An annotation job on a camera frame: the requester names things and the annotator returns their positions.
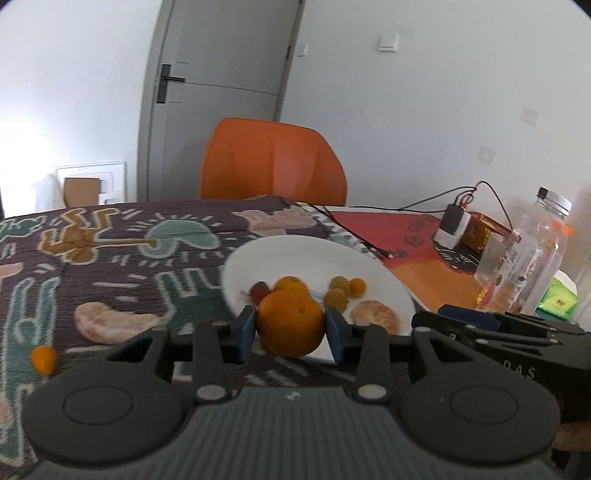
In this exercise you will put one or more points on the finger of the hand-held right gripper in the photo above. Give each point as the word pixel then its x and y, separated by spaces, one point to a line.
pixel 434 321
pixel 452 310

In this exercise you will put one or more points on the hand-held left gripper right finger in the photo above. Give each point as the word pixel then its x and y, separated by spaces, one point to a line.
pixel 334 334

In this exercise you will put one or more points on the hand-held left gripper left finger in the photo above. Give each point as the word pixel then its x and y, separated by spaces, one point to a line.
pixel 247 330

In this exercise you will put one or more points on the small yellow-green fruit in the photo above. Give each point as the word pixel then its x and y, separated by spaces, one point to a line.
pixel 339 282
pixel 337 300

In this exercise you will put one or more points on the red plum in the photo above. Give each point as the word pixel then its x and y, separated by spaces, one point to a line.
pixel 259 291

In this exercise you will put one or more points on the round peeled citrus piece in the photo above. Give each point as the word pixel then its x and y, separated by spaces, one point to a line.
pixel 374 316

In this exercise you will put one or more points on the large orange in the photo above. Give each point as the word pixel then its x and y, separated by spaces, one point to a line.
pixel 291 285
pixel 291 325

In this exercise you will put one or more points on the small yellow-orange fruit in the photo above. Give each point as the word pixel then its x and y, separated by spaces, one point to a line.
pixel 356 286

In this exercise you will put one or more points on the clear drinking glass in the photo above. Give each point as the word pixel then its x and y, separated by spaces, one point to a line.
pixel 491 272

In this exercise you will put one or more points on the green packet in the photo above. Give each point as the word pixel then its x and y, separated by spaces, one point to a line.
pixel 558 300

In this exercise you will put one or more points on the red orange mat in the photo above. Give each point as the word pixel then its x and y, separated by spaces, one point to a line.
pixel 415 240

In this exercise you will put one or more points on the black white charger box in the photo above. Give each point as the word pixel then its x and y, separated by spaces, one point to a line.
pixel 452 226

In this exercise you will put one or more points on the golden box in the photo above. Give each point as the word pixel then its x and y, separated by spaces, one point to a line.
pixel 482 230

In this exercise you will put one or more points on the clear plastic bottle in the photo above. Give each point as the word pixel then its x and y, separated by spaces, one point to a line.
pixel 535 254

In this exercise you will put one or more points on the printed woven blanket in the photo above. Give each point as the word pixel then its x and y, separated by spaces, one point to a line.
pixel 138 258

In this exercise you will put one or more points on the long peeled citrus piece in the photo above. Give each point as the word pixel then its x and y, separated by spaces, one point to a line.
pixel 111 323

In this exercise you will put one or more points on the orange chair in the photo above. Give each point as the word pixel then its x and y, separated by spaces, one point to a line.
pixel 272 161

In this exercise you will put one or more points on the white framed board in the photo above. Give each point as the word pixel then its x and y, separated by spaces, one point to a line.
pixel 113 180

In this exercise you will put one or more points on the small tangerine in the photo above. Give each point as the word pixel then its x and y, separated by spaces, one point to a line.
pixel 44 360

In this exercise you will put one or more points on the cardboard box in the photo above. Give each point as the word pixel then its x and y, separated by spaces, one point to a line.
pixel 82 191

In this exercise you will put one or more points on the grey door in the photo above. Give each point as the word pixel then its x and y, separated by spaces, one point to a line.
pixel 221 46

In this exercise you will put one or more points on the white light switch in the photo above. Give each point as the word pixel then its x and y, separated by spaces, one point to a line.
pixel 388 43

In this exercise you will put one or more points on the small white wall plate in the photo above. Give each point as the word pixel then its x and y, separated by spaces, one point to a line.
pixel 303 50

